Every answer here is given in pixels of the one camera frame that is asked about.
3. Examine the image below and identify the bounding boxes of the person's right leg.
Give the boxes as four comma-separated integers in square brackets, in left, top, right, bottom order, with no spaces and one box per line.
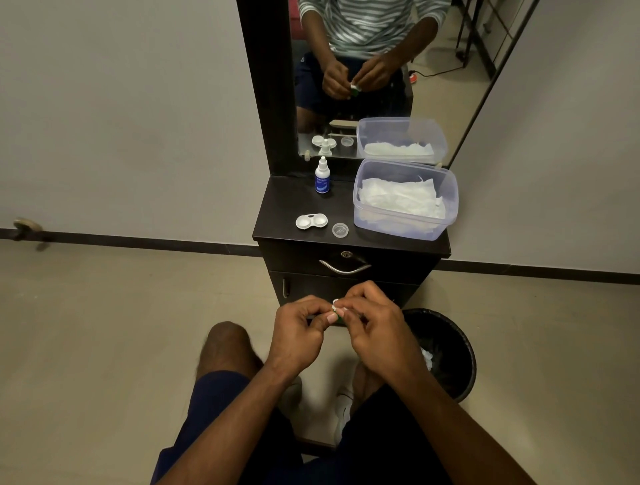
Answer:
[351,362,387,403]

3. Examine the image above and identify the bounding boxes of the person's leg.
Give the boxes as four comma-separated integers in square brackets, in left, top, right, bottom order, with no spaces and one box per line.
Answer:
[194,321,265,383]
[351,362,387,403]

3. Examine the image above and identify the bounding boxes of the person's left forearm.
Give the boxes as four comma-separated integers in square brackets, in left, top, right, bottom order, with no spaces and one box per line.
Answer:
[154,362,307,485]

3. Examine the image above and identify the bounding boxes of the person's left hand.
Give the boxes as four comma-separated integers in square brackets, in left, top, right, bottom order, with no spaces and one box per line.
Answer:
[264,295,343,383]

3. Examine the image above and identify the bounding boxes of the white tissues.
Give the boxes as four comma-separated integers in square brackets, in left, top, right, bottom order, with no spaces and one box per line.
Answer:
[359,176,447,236]

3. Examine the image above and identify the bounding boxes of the curved metal drawer handle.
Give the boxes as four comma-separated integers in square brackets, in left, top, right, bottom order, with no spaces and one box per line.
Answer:
[319,259,372,276]

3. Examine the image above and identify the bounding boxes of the black framed mirror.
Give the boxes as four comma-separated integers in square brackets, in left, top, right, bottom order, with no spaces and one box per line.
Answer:
[236,0,542,177]

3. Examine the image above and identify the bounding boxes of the white blue solution bottle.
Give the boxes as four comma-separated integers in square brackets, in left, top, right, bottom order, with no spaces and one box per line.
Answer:
[314,156,332,195]

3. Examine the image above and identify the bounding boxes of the person's right forearm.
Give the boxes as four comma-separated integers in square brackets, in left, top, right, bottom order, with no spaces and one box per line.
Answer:
[372,365,537,485]

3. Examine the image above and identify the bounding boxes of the metal door stopper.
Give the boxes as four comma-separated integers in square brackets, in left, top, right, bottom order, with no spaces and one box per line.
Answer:
[12,218,51,246]

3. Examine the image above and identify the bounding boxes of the dark wooden dressing cabinet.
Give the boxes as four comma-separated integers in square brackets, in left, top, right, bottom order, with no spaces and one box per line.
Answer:
[252,175,452,326]

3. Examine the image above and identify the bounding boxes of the black trash bin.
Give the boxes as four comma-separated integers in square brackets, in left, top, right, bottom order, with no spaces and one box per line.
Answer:
[402,308,477,405]

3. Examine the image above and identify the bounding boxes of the person's right hand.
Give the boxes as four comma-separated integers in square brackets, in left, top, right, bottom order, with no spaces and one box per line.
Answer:
[333,280,427,389]

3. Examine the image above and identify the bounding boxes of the clear plastic container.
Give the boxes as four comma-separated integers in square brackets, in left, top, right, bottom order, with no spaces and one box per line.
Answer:
[353,159,459,242]

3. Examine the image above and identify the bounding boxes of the white shoe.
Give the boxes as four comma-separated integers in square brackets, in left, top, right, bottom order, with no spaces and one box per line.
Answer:
[278,376,304,418]
[333,387,357,446]

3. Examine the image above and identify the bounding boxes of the navy shorts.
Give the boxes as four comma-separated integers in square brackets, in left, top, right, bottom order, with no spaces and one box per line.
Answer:
[150,370,453,485]

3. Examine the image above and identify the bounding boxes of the person's left leg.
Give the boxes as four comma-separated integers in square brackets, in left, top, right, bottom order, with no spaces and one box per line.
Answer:
[194,321,265,383]

